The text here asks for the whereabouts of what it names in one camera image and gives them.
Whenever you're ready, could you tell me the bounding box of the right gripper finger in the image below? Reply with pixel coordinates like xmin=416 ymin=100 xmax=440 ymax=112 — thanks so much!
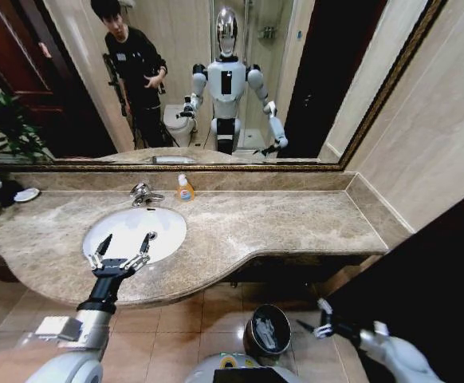
xmin=295 ymin=319 xmax=333 ymax=339
xmin=317 ymin=297 xmax=333 ymax=320

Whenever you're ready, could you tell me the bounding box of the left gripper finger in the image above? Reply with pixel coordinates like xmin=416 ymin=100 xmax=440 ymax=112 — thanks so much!
xmin=87 ymin=233 xmax=114 ymax=272
xmin=124 ymin=230 xmax=158 ymax=273

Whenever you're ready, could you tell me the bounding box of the white oval sink basin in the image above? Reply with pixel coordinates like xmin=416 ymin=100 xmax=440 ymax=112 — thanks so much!
xmin=81 ymin=207 xmax=188 ymax=265

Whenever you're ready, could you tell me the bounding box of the black round trash bin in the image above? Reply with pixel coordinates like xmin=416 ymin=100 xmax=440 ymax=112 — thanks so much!
xmin=242 ymin=303 xmax=293 ymax=357

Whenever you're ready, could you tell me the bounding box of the white trash in bin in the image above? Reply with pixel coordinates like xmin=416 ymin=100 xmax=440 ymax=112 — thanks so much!
xmin=254 ymin=317 xmax=277 ymax=353

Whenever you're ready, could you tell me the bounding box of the dark vanity cabinet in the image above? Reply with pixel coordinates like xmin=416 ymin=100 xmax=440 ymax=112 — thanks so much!
xmin=227 ymin=254 xmax=371 ymax=289

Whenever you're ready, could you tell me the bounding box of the chrome faucet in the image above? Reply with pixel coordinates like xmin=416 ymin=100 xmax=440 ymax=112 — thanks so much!
xmin=129 ymin=182 xmax=165 ymax=207

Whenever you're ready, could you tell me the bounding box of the orange soap bottle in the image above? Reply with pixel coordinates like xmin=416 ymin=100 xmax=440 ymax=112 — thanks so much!
xmin=175 ymin=173 xmax=196 ymax=203

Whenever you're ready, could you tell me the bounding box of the small white dish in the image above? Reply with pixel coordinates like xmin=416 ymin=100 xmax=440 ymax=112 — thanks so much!
xmin=14 ymin=187 xmax=41 ymax=203

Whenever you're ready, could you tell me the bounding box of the dark brown door panel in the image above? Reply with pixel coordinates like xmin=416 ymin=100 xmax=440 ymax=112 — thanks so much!
xmin=326 ymin=194 xmax=464 ymax=383

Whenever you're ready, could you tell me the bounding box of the white toilet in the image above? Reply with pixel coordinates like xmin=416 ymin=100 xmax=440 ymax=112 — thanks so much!
xmin=163 ymin=104 xmax=198 ymax=147

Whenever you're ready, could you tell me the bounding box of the green potted plant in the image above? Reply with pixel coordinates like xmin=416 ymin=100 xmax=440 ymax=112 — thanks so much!
xmin=0 ymin=89 xmax=53 ymax=223

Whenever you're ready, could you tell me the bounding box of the person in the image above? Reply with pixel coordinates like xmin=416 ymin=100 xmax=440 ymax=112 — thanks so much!
xmin=90 ymin=0 xmax=169 ymax=149

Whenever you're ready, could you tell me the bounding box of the wall mirror with dark frame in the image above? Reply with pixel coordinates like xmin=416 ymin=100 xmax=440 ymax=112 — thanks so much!
xmin=0 ymin=0 xmax=448 ymax=173

